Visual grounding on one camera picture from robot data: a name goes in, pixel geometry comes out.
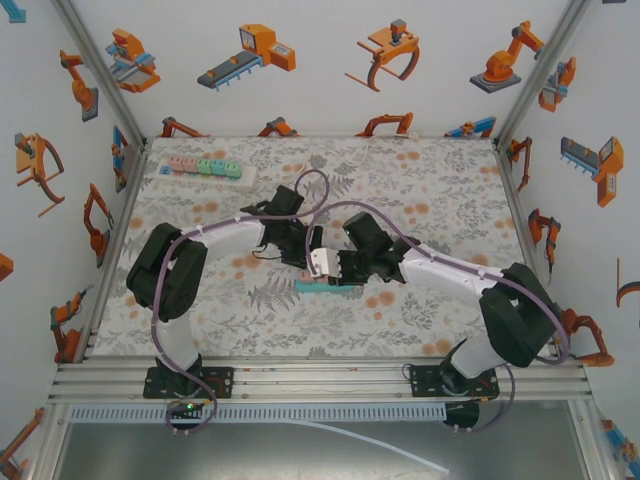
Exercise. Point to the white plastic tube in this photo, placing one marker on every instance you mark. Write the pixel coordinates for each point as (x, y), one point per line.
(380, 442)

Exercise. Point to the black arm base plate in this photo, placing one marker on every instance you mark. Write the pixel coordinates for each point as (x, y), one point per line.
(220, 382)
(425, 382)

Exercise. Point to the teal socket adapter block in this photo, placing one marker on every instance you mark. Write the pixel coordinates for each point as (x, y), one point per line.
(312, 289)

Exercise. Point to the dusty pink plug adapter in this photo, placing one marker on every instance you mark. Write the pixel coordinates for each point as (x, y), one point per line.
(176, 164)

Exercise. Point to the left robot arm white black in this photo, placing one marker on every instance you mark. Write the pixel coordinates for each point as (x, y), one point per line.
(165, 270)

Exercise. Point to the white power strip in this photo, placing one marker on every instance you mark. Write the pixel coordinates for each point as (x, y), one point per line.
(250, 177)

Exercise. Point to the salmon pink plug adapter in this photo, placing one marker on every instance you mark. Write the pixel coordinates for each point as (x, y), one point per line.
(189, 165)

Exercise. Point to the green plug adapter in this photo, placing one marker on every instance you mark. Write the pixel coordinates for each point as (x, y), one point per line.
(204, 167)

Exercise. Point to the small circuit board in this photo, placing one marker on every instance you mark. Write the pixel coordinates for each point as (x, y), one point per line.
(187, 406)

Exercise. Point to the aluminium side rail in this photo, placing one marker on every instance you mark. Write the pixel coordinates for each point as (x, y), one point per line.
(112, 250)
(520, 225)

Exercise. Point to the aluminium frame post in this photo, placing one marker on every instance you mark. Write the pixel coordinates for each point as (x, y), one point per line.
(100, 70)
(540, 70)

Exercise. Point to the aluminium front rail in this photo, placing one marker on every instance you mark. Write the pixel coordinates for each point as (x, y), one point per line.
(320, 380)

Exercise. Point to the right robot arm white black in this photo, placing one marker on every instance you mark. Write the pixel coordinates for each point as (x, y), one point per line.
(510, 320)

